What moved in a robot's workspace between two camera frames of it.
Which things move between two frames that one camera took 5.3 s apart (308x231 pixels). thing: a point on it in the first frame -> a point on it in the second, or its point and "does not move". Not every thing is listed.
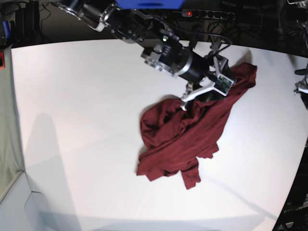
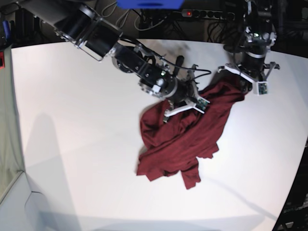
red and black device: (2, 60) does not move
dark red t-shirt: (173, 139) does not move
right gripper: (302, 85) -> (253, 69)
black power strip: (201, 14) does not move
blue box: (149, 4) does not move
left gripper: (205, 71) -> (187, 95)
